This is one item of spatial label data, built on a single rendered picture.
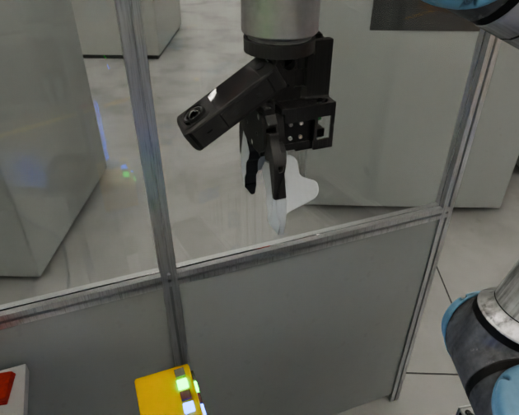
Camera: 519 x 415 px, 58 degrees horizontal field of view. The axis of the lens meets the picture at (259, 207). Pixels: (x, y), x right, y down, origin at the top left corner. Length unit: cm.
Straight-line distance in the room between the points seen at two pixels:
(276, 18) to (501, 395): 54
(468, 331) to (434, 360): 161
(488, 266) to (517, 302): 225
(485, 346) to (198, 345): 87
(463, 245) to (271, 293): 191
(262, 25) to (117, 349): 106
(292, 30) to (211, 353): 116
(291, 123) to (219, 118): 7
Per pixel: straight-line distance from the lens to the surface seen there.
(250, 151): 55
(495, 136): 314
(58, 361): 136
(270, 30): 45
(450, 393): 231
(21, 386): 126
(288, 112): 48
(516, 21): 37
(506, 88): 302
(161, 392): 89
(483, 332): 77
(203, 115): 47
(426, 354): 241
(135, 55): 94
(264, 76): 46
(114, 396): 151
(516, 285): 75
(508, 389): 72
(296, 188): 51
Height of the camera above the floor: 180
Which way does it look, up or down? 35 degrees down
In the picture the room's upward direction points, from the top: straight up
